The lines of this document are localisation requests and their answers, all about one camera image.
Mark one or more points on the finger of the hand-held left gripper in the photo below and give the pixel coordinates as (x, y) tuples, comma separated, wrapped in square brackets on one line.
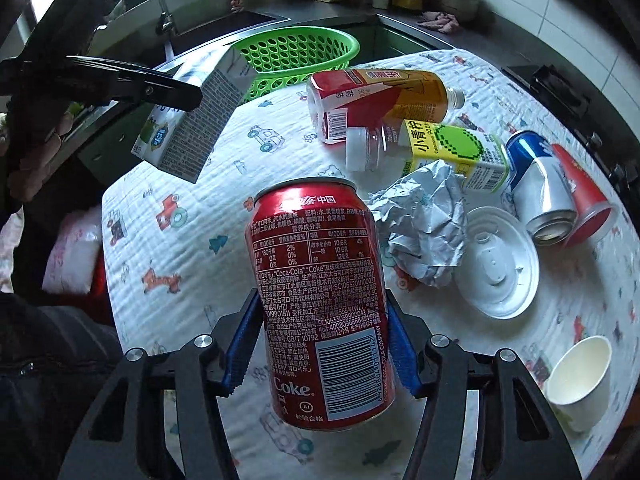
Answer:
[(125, 65), (165, 92)]

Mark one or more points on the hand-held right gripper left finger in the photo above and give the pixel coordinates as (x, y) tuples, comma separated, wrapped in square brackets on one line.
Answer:
[(245, 345)]

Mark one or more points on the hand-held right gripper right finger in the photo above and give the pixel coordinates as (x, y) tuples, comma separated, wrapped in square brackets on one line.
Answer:
[(402, 350)]

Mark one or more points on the white milk carton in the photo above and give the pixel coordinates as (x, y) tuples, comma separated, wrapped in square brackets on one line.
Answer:
[(200, 125)]

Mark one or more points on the red cola can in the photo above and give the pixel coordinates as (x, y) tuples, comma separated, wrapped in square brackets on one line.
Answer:
[(310, 260)]

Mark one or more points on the green plastic basket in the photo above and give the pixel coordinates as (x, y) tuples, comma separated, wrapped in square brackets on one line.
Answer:
[(300, 55)]

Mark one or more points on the person's left hand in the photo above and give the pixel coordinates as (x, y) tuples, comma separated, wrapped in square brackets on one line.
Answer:
[(35, 167)]

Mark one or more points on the steel faucet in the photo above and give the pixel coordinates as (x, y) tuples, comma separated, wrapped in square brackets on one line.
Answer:
[(165, 20)]

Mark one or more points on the steel kitchen sink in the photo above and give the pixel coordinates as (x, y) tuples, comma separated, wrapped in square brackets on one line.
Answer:
[(225, 22)]

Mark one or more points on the printed cartoon cloth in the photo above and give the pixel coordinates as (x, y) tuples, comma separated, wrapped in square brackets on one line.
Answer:
[(200, 260)]

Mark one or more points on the white plastic lid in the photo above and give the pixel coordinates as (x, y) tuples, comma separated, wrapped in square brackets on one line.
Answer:
[(495, 270)]

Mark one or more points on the crumpled paper ball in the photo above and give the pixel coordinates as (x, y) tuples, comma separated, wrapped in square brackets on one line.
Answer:
[(425, 225)]

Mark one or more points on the white paper cup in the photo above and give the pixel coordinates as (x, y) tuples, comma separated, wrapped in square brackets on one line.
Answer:
[(580, 385)]

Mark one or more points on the pink plastic bag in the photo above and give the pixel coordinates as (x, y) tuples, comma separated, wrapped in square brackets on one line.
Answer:
[(75, 250)]

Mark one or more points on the clear bottle white cap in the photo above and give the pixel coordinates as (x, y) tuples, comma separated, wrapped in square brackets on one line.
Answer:
[(357, 147)]

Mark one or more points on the lime green juice carton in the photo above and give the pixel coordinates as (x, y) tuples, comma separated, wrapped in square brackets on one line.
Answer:
[(450, 152)]

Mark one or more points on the person's dark clothing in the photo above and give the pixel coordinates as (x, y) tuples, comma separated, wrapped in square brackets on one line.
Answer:
[(45, 385)]

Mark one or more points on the crushed blue can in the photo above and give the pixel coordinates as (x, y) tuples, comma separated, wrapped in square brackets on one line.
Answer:
[(540, 185)]

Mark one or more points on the tea bottle red yellow label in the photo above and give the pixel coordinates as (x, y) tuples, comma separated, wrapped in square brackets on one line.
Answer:
[(400, 92)]

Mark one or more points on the grey kitchen counter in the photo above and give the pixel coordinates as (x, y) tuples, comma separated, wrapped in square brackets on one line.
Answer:
[(395, 25)]

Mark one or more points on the red paper cup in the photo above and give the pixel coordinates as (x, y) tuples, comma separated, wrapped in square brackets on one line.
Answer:
[(585, 190)]

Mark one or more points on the pink rag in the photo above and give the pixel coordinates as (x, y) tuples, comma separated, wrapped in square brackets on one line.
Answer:
[(439, 22)]

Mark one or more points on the black gas stove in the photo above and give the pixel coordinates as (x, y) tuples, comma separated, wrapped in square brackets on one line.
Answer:
[(555, 87)]

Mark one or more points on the steel pressure cooker pot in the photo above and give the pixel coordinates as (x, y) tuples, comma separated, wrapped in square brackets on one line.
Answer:
[(455, 0)]

